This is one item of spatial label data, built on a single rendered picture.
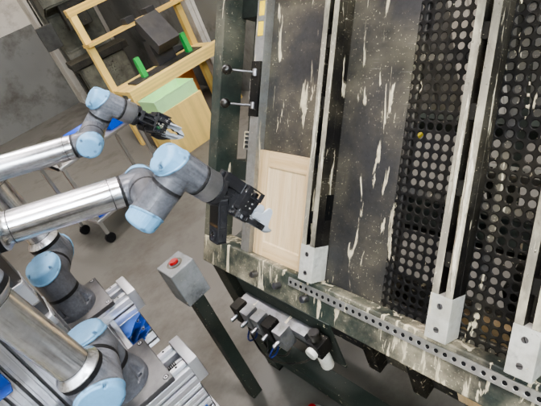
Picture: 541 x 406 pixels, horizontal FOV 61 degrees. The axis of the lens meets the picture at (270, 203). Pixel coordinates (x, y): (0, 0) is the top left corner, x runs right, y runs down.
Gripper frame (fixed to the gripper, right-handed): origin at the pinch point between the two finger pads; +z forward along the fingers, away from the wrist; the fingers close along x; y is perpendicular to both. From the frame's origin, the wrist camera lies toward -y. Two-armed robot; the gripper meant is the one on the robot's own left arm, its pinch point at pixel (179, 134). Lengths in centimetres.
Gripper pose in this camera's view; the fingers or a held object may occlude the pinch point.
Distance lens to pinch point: 177.1
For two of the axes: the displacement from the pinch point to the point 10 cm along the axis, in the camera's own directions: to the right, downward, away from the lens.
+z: 7.1, 2.6, 6.5
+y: 6.3, 1.5, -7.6
